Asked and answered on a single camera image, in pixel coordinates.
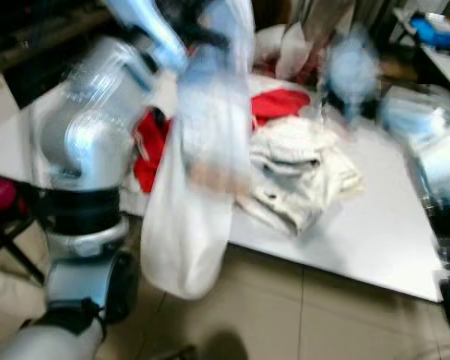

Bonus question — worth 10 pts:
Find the pink item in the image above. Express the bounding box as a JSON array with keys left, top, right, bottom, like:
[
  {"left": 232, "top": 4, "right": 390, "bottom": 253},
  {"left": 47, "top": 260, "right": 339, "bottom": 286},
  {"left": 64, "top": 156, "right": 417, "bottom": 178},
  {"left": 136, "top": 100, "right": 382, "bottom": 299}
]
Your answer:
[{"left": 0, "top": 176, "right": 20, "bottom": 216}]

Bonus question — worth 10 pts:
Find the white garment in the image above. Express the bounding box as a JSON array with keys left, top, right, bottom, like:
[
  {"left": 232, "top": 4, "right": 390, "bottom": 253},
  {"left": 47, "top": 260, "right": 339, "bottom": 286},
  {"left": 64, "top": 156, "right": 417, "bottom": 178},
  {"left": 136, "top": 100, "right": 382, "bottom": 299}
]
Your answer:
[{"left": 139, "top": 0, "right": 257, "bottom": 302}]

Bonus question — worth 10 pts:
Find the white plastic bag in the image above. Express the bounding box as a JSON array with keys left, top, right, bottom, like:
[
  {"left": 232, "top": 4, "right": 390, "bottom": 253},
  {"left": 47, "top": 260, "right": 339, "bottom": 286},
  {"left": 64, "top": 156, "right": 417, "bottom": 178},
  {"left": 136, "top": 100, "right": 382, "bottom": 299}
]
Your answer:
[{"left": 272, "top": 21, "right": 317, "bottom": 82}]

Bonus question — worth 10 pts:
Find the grey table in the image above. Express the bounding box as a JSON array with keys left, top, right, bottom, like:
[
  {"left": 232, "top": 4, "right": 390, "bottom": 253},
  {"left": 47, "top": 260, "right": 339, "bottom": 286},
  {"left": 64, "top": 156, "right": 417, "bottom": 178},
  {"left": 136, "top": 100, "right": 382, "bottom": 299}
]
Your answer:
[{"left": 392, "top": 6, "right": 450, "bottom": 97}]

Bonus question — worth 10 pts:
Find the blue bag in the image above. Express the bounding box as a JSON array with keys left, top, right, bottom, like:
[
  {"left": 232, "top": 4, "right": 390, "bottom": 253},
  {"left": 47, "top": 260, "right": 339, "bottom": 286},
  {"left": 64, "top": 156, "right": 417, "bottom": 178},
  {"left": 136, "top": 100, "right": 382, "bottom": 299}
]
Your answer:
[{"left": 407, "top": 13, "right": 450, "bottom": 50}]

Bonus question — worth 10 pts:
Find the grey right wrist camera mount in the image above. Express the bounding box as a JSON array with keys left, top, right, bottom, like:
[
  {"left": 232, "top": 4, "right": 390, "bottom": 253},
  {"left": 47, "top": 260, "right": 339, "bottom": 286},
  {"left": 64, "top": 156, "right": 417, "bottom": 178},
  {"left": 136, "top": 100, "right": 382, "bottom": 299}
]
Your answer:
[{"left": 321, "top": 30, "right": 381, "bottom": 125}]

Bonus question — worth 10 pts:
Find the white table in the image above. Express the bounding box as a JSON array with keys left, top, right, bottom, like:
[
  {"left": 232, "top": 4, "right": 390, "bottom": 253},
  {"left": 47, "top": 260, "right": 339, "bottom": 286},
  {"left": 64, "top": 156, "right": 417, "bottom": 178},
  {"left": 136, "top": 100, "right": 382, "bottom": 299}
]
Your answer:
[{"left": 0, "top": 69, "right": 446, "bottom": 304}]

